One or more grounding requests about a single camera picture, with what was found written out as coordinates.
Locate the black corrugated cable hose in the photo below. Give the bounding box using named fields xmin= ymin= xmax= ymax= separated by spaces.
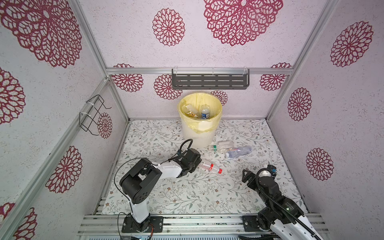
xmin=167 ymin=138 xmax=194 ymax=163

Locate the yellow plastic bin liner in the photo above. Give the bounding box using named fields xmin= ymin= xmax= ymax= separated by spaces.
xmin=177 ymin=93 xmax=223 ymax=134

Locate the cream ribbed waste bin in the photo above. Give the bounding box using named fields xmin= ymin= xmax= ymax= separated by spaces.
xmin=181 ymin=115 xmax=222 ymax=149

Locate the black wire wall rack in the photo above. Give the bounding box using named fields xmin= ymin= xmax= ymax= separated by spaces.
xmin=78 ymin=95 xmax=113 ymax=139

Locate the grey metal wall shelf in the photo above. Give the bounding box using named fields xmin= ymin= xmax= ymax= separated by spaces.
xmin=171 ymin=69 xmax=250 ymax=90

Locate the clear green-cap bottle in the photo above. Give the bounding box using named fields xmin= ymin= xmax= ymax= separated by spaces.
xmin=208 ymin=141 xmax=235 ymax=153

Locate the blue-label water bottle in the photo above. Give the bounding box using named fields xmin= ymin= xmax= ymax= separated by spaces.
xmin=183 ymin=104 xmax=201 ymax=119

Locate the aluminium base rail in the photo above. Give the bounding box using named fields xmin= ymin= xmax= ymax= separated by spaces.
xmin=77 ymin=212 xmax=328 ymax=238

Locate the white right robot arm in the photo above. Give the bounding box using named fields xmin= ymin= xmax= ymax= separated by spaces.
xmin=242 ymin=165 xmax=322 ymax=240

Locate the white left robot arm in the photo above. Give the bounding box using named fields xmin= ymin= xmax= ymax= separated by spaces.
xmin=119 ymin=149 xmax=202 ymax=234

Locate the white red-cap bottle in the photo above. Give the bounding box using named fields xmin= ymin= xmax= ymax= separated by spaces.
xmin=199 ymin=161 xmax=223 ymax=174

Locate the clear blue-label blue-cap bottle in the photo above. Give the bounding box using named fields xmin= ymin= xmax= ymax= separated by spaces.
xmin=201 ymin=105 xmax=211 ymax=120

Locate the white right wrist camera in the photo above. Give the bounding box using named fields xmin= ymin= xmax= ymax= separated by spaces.
xmin=267 ymin=165 xmax=277 ymax=178

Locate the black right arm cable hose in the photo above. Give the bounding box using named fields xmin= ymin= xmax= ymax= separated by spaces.
xmin=254 ymin=167 xmax=323 ymax=240

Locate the clear purple-label water bottle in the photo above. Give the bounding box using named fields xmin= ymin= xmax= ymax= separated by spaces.
xmin=225 ymin=146 xmax=252 ymax=159

